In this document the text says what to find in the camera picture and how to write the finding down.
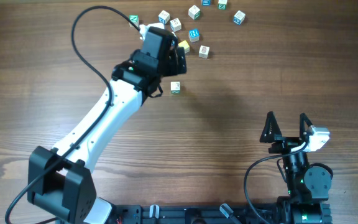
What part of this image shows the green z block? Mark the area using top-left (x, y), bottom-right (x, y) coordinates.
top-left (170, 82), bottom-right (181, 94)
top-left (218, 0), bottom-right (227, 10)

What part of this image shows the yellow animal block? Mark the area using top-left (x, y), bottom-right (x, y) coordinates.
top-left (178, 40), bottom-right (190, 54)

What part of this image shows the green V block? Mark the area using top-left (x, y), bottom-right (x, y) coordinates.
top-left (188, 5), bottom-right (201, 20)

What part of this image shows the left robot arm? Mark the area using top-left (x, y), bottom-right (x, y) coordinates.
top-left (26, 23), bottom-right (186, 223)

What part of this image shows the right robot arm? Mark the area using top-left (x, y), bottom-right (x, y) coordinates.
top-left (260, 112), bottom-right (333, 224)

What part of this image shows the yellow K block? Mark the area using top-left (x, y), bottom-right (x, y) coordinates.
top-left (199, 45), bottom-right (209, 58)

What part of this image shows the plain wood picture block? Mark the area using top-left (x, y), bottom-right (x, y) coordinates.
top-left (170, 18), bottom-right (181, 32)

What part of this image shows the blue white back block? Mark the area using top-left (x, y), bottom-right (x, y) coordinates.
top-left (158, 10), bottom-right (170, 24)

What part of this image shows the blue striped H block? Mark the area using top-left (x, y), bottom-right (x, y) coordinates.
top-left (188, 29), bottom-right (200, 42)

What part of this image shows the teal green N block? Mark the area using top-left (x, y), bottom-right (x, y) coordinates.
top-left (129, 15), bottom-right (139, 27)

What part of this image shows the blue block far right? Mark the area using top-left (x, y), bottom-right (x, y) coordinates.
top-left (233, 10), bottom-right (246, 25)

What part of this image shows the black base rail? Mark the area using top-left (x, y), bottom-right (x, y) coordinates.
top-left (104, 203), bottom-right (334, 224)

